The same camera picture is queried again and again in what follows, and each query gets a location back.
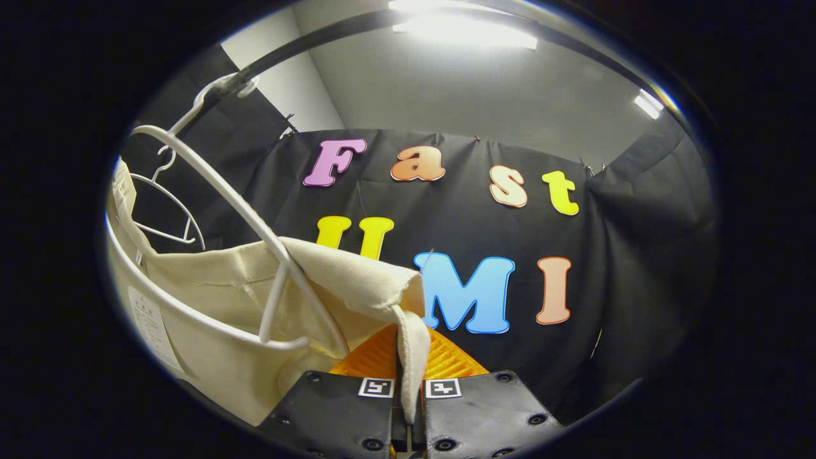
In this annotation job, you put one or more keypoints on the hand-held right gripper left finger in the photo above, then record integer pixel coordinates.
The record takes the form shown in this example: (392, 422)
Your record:
(338, 414)

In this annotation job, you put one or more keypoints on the bare white clothes hanger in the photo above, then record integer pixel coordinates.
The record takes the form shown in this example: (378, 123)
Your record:
(180, 204)

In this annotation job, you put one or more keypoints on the ceiling light panel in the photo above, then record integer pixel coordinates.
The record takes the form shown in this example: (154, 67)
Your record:
(648, 103)

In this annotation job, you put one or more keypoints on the cream button shirt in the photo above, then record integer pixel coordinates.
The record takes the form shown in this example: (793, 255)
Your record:
(223, 280)

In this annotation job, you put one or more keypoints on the white clothes hanger with tape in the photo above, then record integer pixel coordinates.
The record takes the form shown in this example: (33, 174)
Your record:
(223, 188)

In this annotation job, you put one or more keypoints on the black backdrop cloth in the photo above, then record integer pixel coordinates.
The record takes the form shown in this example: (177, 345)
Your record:
(637, 255)

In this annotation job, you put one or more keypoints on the black metal clothes rack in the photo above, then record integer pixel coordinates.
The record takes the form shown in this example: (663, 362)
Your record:
(287, 48)

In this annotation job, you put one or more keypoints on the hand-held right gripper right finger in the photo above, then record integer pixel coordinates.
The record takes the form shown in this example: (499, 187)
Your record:
(484, 414)

